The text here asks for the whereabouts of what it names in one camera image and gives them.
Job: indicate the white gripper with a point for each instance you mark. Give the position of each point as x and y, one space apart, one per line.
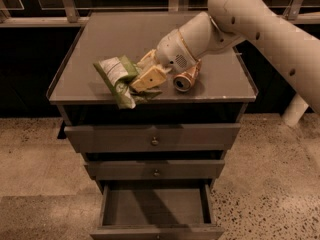
172 52

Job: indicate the green jalapeno chip bag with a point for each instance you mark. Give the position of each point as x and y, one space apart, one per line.
117 73

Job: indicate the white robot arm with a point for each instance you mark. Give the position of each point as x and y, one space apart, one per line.
294 53

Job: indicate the grey top drawer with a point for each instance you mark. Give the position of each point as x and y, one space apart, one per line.
152 138

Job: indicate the grey drawer cabinet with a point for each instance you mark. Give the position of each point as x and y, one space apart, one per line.
220 96

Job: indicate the grey middle drawer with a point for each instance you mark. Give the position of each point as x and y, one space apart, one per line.
155 169

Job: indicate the grey open bottom drawer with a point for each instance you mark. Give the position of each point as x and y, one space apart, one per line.
152 210

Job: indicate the gold soda can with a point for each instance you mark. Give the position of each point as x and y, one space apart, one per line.
185 81

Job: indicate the metal railing frame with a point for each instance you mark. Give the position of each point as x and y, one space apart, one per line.
70 7

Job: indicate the white diagonal post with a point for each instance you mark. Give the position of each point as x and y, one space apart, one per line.
294 111

